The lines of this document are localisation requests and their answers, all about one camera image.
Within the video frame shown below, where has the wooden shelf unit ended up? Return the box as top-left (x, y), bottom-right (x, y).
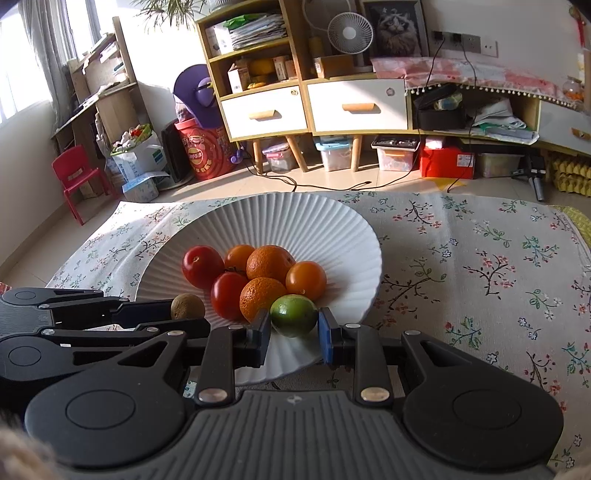
top-left (51, 16), bottom-right (153, 153)

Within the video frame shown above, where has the red patterned bucket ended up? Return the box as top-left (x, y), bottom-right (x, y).
top-left (174, 117), bottom-right (236, 181)

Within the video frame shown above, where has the oblong orange tomato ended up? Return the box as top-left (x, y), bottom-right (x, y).
top-left (285, 261), bottom-right (328, 302)

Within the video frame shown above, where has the green jujube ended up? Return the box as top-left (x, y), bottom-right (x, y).
top-left (270, 295), bottom-right (319, 339)

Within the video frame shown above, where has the stack of egg cartons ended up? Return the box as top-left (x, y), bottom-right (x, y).
top-left (551, 157), bottom-right (591, 197)

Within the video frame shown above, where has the yellow woven mat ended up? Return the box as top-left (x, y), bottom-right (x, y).
top-left (554, 204), bottom-right (591, 243)

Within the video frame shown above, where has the white cabinet drawer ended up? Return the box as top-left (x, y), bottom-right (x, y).
top-left (307, 79), bottom-right (409, 134)
top-left (221, 86), bottom-right (308, 140)

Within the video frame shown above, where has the translucent storage box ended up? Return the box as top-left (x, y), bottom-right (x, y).
top-left (475, 152), bottom-right (525, 178)

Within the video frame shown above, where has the red plastic chair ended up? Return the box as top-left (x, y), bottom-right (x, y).
top-left (52, 145), bottom-right (112, 226)

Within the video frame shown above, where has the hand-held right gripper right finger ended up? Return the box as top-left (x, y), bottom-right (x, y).
top-left (318, 307), bottom-right (490, 403)

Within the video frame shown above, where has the stack of paper files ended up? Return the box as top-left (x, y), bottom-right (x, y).
top-left (224, 14), bottom-right (287, 51)

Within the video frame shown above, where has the small orange tomato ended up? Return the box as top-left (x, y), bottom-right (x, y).
top-left (225, 244), bottom-right (256, 277)

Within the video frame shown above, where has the beige fuzzy clothing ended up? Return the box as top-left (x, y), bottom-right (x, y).
top-left (0, 411), bottom-right (61, 480)

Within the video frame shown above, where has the clear storage box dark lid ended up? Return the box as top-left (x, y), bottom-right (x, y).
top-left (372, 135), bottom-right (421, 171)

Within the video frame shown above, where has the black bag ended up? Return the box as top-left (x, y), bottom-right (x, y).
top-left (412, 85), bottom-right (467, 131)

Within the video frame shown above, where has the wooden cabinet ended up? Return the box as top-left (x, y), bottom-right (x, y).
top-left (196, 0), bottom-right (411, 174)

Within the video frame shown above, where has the white ribbed plate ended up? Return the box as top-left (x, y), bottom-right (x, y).
top-left (135, 192), bottom-right (384, 385)

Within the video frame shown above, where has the pink fringed cloth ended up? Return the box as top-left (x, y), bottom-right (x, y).
top-left (372, 58), bottom-right (578, 109)

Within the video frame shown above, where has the floral tablecloth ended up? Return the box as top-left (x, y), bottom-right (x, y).
top-left (46, 189), bottom-right (591, 472)

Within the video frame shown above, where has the purple plush toy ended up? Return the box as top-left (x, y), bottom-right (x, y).
top-left (173, 65), bottom-right (222, 130)

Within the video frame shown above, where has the grey curtain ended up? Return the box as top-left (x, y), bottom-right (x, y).
top-left (28, 0), bottom-right (70, 134)

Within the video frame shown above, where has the orange tangerine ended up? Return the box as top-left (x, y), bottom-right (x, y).
top-left (246, 245), bottom-right (296, 283)
top-left (239, 277), bottom-right (288, 324)

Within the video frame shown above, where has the clear storage box blue lid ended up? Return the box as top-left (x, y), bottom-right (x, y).
top-left (315, 136), bottom-right (354, 172)

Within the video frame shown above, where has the brown cardboard box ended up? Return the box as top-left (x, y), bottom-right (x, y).
top-left (314, 55), bottom-right (355, 78)

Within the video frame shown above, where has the red cardboard box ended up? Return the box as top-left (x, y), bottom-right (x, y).
top-left (419, 143), bottom-right (476, 179)

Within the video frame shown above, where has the white bag of clutter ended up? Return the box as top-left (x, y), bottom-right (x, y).
top-left (110, 124), bottom-right (167, 185)

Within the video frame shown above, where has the white desk fan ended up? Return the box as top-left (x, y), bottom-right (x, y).
top-left (328, 11), bottom-right (375, 56)

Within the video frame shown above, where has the black power cable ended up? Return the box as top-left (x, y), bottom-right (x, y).
top-left (422, 37), bottom-right (446, 93)

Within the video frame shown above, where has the pile of papers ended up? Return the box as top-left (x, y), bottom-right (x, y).
top-left (471, 99), bottom-right (539, 141)

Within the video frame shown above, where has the red tomato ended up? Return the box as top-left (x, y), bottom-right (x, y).
top-left (181, 246), bottom-right (225, 291)
top-left (211, 272), bottom-right (250, 322)

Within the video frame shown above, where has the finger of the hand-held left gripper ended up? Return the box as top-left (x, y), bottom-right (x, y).
top-left (44, 318), bottom-right (211, 366)
top-left (39, 290), bottom-right (174, 326)

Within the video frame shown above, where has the white wire fan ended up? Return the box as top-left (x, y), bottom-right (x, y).
top-left (302, 0), bottom-right (361, 33)

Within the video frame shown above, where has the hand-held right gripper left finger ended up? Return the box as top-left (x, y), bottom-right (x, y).
top-left (92, 310), bottom-right (272, 407)

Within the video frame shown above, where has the low white cabinet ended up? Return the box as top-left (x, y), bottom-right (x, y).
top-left (406, 88), bottom-right (591, 158)

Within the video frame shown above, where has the blue tissue box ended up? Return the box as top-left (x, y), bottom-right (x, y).
top-left (122, 172), bottom-right (169, 203)

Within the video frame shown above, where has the framed cat picture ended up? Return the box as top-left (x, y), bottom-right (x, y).
top-left (360, 0), bottom-right (430, 58)

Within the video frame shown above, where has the green potted plant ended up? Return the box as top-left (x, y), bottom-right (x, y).
top-left (134, 0), bottom-right (208, 24)

